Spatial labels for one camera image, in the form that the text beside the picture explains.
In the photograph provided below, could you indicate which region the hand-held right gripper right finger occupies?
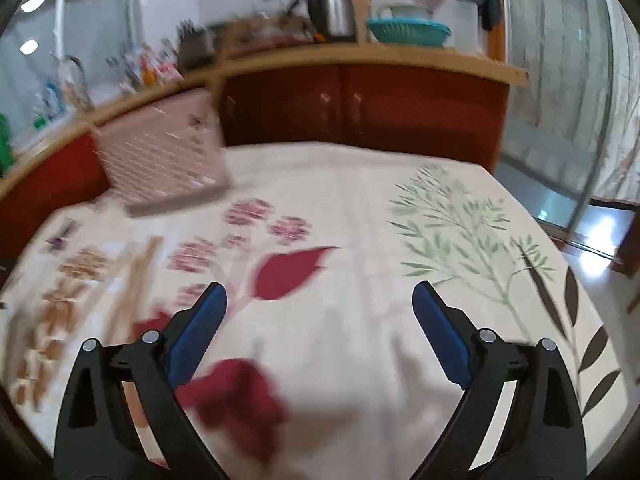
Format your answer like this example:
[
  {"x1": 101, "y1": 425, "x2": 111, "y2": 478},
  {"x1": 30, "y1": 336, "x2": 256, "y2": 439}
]
[{"x1": 411, "y1": 281, "x2": 587, "y2": 480}]

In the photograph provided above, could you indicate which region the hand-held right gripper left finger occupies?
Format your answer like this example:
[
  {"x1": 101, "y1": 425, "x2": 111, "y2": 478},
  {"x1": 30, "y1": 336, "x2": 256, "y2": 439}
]
[{"x1": 52, "y1": 281, "x2": 232, "y2": 480}]

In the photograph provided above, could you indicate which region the wooden chopstick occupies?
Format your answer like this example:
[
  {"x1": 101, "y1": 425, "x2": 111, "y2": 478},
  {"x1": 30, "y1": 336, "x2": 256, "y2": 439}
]
[{"x1": 102, "y1": 236, "x2": 165, "y2": 346}]

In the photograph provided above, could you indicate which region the pink slotted utensil basket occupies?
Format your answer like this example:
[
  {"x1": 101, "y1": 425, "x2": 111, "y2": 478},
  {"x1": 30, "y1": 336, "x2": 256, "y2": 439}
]
[{"x1": 91, "y1": 87, "x2": 236, "y2": 218}]

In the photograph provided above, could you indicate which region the floral printed tablecloth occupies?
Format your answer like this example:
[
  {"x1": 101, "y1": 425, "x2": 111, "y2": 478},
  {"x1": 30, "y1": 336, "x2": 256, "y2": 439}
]
[{"x1": 0, "y1": 141, "x2": 632, "y2": 480}]

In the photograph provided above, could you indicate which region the red wooden cabinet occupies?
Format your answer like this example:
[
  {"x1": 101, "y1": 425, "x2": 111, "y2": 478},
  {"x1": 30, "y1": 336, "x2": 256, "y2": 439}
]
[{"x1": 0, "y1": 62, "x2": 511, "y2": 266}]

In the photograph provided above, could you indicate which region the glass sliding door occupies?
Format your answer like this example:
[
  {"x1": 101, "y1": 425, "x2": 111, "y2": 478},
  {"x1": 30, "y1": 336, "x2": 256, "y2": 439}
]
[{"x1": 492, "y1": 0, "x2": 640, "y2": 241}]

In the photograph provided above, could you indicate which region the group of small colourful bottles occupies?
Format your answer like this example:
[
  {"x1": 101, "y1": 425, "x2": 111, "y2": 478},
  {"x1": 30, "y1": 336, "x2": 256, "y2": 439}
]
[{"x1": 120, "y1": 40, "x2": 185, "y2": 96}]

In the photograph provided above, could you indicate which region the dark knife block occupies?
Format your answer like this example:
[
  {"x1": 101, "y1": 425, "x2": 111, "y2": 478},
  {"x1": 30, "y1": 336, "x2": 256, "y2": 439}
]
[{"x1": 177, "y1": 19, "x2": 217, "y2": 72}]

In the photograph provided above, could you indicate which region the wooden countertop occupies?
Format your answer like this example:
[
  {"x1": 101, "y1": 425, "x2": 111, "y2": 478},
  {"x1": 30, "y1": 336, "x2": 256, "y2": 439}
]
[{"x1": 0, "y1": 40, "x2": 530, "y2": 196}]

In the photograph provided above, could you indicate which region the teal plastic basket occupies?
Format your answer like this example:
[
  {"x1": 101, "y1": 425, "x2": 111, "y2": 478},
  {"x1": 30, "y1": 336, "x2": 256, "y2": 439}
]
[{"x1": 366, "y1": 17, "x2": 452, "y2": 48}]

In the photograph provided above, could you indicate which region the white bowl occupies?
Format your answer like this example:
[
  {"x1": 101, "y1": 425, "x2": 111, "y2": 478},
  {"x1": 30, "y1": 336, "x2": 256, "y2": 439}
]
[{"x1": 376, "y1": 4, "x2": 434, "y2": 22}]

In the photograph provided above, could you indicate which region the steel electric kettle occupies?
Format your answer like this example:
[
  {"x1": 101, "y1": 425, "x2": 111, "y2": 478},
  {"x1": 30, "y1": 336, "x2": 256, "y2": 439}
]
[{"x1": 305, "y1": 0, "x2": 359, "y2": 44}]

